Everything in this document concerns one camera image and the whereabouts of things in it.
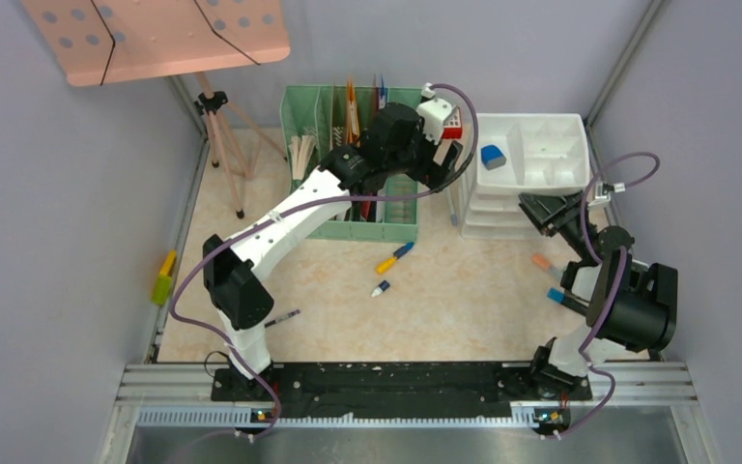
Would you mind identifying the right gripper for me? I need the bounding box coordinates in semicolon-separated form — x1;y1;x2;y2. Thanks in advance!
520;189;598;261

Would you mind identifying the clear plastic drawer unit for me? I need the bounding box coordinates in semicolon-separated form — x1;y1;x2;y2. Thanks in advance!
458;113;591;240

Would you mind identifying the red translucent file folder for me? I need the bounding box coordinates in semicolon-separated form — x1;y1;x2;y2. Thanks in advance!
369;86;380;115

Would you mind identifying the green file rack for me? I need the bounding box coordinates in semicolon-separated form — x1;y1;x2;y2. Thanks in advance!
280;84;418;243

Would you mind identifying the green children's book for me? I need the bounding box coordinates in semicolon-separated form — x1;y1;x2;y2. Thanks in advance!
288;134;316;189

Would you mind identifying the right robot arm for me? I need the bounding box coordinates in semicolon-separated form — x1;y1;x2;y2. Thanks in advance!
519;192;678;398

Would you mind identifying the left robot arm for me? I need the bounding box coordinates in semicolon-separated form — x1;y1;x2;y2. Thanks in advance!
203;98;462;400

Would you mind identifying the orange capped highlighter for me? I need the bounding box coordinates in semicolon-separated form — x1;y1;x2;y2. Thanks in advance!
531;253;563;280

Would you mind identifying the red small box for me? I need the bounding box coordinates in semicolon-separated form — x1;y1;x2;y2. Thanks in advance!
442;108;464;140

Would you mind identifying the lavender capped marker pen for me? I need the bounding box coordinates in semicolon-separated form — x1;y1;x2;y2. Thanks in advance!
447;197;458;227

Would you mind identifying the blue eraser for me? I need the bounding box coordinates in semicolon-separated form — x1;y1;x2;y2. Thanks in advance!
480;144;507;171

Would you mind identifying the orange file folder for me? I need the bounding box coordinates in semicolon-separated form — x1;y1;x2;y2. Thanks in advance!
345;78;360;144

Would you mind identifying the teal capped marker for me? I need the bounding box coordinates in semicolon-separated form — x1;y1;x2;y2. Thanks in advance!
547;288;587;316

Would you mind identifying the yellow dropper bottle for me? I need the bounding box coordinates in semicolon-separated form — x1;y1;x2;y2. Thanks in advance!
375;256;398;275

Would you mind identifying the dark pen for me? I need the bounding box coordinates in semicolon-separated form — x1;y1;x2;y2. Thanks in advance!
264;309;300;328

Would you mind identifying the pink lamp stand pole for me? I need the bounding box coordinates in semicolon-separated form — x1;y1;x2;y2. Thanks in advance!
193;72;287;219

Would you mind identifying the black lamp clamp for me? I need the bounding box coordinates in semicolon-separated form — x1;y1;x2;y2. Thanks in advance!
194;91;228;115

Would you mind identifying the yellow green clamp tool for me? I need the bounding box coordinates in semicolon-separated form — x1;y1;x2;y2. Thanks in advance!
151;249;177;306

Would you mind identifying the pink perforated lamp panel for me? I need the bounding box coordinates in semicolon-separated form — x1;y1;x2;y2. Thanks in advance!
22;0;291;87

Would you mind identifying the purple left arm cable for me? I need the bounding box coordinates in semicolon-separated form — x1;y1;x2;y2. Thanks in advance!
167;83;480;443

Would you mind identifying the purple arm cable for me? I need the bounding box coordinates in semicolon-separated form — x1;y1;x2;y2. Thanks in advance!
550;151;662;440
167;83;480;443

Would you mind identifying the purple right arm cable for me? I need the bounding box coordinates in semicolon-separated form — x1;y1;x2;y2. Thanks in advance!
550;151;662;440

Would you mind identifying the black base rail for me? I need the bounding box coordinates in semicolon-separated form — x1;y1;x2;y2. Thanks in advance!
211;362;593;420

